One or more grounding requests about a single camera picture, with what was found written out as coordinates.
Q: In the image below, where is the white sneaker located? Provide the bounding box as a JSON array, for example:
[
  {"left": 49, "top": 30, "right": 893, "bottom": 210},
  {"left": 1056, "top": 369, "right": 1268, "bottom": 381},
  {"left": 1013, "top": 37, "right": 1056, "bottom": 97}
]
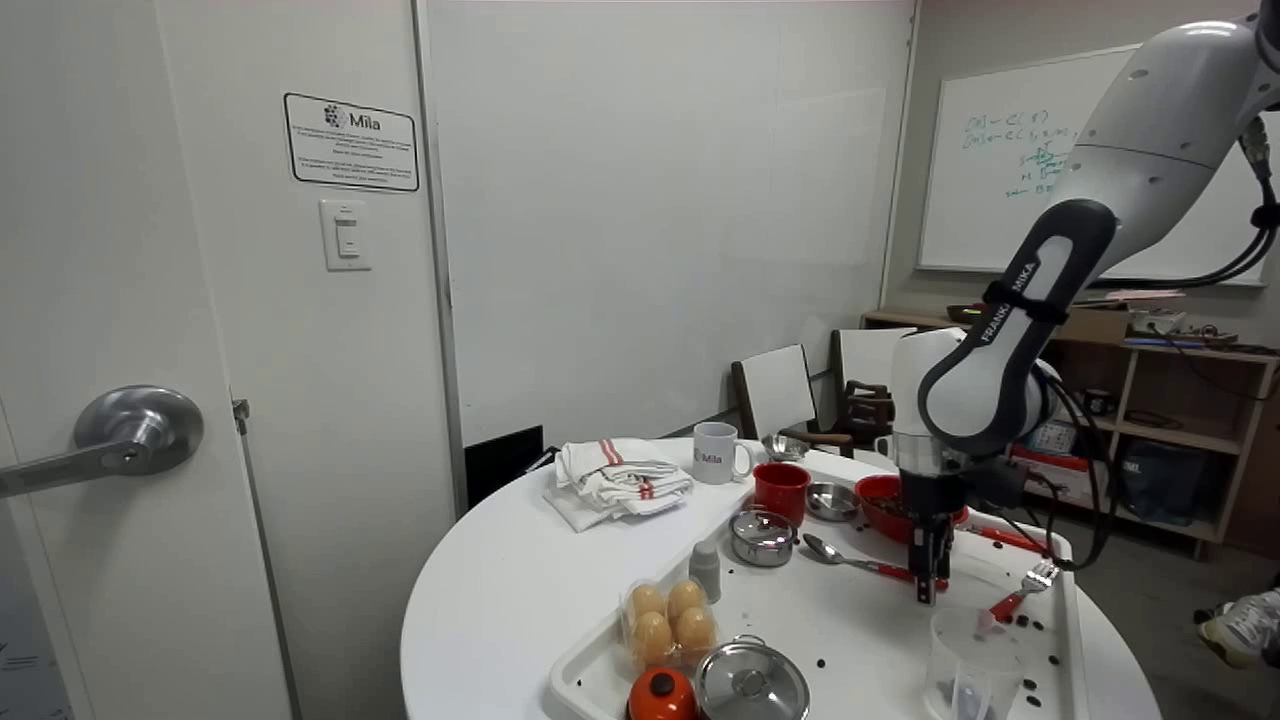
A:
[{"left": 1192, "top": 584, "right": 1280, "bottom": 673}]

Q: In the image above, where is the red-handled steel spoon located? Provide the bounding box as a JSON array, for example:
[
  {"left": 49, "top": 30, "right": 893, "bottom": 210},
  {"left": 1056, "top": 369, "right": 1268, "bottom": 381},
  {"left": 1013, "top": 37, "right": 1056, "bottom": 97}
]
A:
[{"left": 796, "top": 526, "right": 923, "bottom": 587}]

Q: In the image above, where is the dark storage bin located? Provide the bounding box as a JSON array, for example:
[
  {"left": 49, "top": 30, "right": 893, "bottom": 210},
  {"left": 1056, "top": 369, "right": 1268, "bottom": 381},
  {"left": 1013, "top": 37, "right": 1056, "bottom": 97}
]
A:
[{"left": 1110, "top": 440, "right": 1212, "bottom": 525}]

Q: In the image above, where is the red white box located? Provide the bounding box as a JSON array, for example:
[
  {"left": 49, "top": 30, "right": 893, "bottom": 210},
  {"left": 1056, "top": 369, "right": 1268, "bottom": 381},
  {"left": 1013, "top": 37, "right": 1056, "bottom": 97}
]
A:
[{"left": 1017, "top": 442, "right": 1110, "bottom": 502}]

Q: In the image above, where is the black box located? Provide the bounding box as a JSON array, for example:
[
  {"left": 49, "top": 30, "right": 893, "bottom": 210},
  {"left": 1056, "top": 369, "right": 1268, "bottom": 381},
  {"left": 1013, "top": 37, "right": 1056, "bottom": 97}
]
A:
[{"left": 459, "top": 423, "right": 546, "bottom": 510}]

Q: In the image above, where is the white plastic tray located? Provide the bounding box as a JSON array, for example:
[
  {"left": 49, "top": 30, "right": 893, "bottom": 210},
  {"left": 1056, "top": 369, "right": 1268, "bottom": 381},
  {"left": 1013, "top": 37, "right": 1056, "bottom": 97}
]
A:
[{"left": 541, "top": 452, "right": 1088, "bottom": 720}]

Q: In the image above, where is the wooden shelf unit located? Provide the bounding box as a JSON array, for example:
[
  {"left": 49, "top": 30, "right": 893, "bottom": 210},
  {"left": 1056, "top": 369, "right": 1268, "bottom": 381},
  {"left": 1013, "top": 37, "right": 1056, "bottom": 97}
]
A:
[{"left": 864, "top": 305, "right": 1280, "bottom": 559}]

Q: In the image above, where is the white whiteboard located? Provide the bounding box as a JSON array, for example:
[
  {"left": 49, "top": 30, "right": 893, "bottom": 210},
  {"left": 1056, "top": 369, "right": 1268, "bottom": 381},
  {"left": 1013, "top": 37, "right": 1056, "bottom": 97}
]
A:
[{"left": 917, "top": 37, "right": 1280, "bottom": 291}]

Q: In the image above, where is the silver door lever handle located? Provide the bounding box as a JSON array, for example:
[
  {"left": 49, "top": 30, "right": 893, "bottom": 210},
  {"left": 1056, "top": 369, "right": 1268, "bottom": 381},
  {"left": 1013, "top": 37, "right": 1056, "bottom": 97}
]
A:
[{"left": 0, "top": 381, "right": 209, "bottom": 502}]

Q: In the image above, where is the white shaker bottle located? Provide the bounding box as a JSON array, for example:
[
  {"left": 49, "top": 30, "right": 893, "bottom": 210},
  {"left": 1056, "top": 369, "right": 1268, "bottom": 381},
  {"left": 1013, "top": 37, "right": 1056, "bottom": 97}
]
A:
[{"left": 683, "top": 540, "right": 729, "bottom": 608}]

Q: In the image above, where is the white light switch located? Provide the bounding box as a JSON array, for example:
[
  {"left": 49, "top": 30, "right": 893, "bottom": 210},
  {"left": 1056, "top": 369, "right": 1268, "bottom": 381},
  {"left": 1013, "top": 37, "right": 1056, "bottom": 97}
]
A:
[{"left": 316, "top": 195, "right": 375, "bottom": 277}]

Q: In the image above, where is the glass jar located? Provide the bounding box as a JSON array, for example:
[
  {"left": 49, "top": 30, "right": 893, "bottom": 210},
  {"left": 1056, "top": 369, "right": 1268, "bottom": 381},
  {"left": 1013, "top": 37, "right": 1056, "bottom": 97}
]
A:
[{"left": 688, "top": 416, "right": 757, "bottom": 487}]

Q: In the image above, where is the red-handled steel fork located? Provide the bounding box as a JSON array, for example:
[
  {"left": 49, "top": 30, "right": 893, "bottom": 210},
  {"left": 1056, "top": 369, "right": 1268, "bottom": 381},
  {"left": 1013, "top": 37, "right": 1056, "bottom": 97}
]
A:
[{"left": 972, "top": 563, "right": 1062, "bottom": 628}]

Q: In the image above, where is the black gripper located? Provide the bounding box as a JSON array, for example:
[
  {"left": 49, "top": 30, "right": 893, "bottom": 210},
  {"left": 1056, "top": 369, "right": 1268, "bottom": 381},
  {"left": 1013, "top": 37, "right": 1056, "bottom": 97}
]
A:
[{"left": 895, "top": 469, "right": 966, "bottom": 608}]

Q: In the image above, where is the white wall sign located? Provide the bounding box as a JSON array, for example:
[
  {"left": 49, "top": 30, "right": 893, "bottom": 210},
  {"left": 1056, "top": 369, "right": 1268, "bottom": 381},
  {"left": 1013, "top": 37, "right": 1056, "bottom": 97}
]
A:
[{"left": 281, "top": 86, "right": 423, "bottom": 195}]

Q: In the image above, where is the white red-striped cloth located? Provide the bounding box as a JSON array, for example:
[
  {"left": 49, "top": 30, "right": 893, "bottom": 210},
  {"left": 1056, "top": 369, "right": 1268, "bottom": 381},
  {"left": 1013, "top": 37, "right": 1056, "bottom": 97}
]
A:
[{"left": 541, "top": 430, "right": 699, "bottom": 535}]

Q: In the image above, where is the small orange container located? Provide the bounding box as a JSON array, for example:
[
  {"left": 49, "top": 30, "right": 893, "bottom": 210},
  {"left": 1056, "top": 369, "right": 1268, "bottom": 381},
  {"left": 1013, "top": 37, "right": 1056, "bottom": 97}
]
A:
[{"left": 620, "top": 659, "right": 702, "bottom": 720}]

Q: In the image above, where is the clear pack of eggs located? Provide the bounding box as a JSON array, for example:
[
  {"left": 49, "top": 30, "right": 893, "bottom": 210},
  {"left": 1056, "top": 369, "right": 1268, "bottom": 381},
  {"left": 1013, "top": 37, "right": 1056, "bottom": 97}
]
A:
[{"left": 614, "top": 572, "right": 724, "bottom": 673}]

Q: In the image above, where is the red enamel mug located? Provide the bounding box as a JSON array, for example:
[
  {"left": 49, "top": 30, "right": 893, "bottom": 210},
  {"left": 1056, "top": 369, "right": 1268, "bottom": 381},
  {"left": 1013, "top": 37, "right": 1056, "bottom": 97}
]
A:
[{"left": 748, "top": 459, "right": 817, "bottom": 526}]

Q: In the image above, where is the small steel ladle cup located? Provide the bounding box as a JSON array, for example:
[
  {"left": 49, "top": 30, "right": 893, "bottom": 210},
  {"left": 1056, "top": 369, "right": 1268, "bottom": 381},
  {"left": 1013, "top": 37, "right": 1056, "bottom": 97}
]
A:
[{"left": 803, "top": 480, "right": 864, "bottom": 526}]

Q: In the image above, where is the clear plastic measuring cup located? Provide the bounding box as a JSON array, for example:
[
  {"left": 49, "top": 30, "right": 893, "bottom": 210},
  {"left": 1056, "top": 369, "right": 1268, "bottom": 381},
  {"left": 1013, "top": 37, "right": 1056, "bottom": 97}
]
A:
[{"left": 923, "top": 602, "right": 1040, "bottom": 720}]

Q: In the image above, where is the red bowl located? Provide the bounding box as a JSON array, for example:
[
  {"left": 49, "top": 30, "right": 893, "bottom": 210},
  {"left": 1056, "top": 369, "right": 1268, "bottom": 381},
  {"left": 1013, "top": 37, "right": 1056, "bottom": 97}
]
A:
[{"left": 847, "top": 471, "right": 972, "bottom": 550}]

